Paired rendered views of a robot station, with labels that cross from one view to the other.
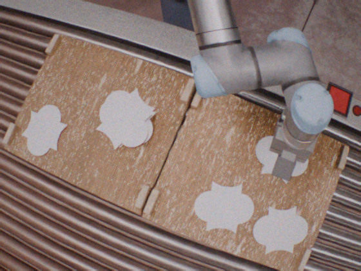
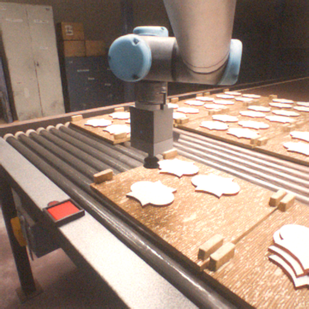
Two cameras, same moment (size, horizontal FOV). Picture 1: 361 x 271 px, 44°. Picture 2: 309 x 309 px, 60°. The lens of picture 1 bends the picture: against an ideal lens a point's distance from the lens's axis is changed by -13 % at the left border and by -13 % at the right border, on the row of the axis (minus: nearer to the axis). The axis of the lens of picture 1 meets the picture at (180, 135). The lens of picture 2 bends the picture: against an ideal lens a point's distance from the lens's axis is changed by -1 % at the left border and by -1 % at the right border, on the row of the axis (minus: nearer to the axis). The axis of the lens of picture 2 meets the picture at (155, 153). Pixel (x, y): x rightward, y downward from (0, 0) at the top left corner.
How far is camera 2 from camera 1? 1.11 m
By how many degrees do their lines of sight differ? 83
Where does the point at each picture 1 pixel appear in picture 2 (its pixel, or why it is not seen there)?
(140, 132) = (288, 232)
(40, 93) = not seen: outside the picture
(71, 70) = not seen: outside the picture
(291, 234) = (171, 163)
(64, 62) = not seen: outside the picture
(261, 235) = (192, 168)
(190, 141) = (231, 225)
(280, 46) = (146, 38)
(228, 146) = (195, 212)
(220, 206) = (218, 184)
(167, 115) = (252, 250)
